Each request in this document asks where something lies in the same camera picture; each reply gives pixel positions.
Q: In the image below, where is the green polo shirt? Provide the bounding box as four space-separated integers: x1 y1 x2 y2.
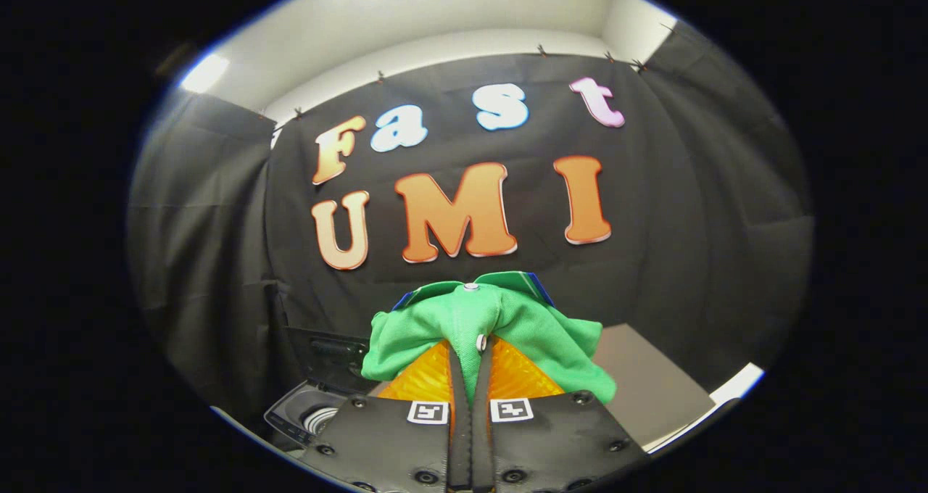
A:
360 270 618 405

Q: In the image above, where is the black backdrop cloth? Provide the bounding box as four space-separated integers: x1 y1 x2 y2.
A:
127 20 814 436

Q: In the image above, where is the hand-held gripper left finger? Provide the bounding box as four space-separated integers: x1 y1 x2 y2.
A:
296 339 473 492

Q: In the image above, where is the dark washing machine lid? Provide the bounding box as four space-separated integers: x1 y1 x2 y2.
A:
286 325 372 394

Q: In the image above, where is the grey cabinet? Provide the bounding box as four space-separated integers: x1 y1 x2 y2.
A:
593 323 716 452

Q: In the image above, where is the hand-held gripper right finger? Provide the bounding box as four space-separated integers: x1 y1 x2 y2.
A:
471 336 650 492

